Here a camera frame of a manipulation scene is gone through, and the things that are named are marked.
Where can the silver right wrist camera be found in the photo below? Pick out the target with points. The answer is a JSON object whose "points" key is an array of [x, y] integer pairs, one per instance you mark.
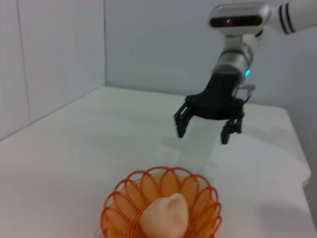
{"points": [[237, 16]]}

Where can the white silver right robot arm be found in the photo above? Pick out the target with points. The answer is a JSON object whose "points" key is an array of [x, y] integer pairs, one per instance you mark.
{"points": [[235, 59]]}

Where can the orange woven oval basket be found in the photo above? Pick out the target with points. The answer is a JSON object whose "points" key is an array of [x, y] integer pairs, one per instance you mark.
{"points": [[123, 203]]}

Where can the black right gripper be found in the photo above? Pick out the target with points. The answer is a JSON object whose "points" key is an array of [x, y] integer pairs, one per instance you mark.
{"points": [[218, 99]]}

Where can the beige steamed bun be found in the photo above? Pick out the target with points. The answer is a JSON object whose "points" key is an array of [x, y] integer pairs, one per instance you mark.
{"points": [[168, 218]]}

